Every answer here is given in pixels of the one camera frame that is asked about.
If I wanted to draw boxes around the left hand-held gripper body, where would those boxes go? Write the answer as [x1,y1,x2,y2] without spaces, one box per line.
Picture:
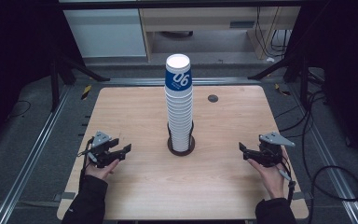
[86,130,121,169]

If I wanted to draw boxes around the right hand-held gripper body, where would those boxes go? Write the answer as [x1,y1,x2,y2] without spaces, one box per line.
[255,131,296,168]

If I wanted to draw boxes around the black cup holder stand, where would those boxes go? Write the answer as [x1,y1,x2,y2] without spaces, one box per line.
[166,120,196,157]

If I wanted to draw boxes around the stack of paper cups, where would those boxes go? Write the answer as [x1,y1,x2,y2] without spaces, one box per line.
[164,53,194,153]

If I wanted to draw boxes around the person's left hand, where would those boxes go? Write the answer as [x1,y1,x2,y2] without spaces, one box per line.
[84,154,121,183]

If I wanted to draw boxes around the person's right hand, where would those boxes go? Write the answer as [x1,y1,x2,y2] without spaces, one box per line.
[246,147,289,200]

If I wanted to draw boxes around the yellow black tape strip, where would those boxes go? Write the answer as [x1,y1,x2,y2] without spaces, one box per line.
[274,83,292,96]
[80,84,92,101]

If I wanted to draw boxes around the black metal stand leg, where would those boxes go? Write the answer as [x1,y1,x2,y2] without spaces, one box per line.
[49,46,111,113]
[247,46,311,108]

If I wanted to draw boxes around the white cabinet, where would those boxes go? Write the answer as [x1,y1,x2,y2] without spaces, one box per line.
[63,8,147,59]

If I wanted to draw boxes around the right hand-held gripper cable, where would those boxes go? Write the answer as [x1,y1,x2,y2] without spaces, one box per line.
[278,155,296,203]

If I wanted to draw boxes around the hand-held gripper cable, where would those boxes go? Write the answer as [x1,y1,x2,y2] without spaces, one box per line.
[278,155,296,203]
[77,138,98,191]

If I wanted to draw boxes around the left hand-held gripper cable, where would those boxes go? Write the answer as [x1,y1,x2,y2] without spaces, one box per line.
[77,138,98,191]

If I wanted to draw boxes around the aluminium floor rail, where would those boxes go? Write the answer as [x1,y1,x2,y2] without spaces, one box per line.
[0,85,72,224]
[287,85,358,224]
[101,77,262,87]

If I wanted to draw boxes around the grey table bracket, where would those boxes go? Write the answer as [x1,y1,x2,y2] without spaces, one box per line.
[292,191,313,201]
[54,191,76,203]

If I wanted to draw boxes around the thin black floor cable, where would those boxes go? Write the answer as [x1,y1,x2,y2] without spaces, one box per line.
[7,99,33,119]

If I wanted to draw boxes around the hanging black cables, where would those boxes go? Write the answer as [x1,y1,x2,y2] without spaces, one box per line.
[255,7,291,60]

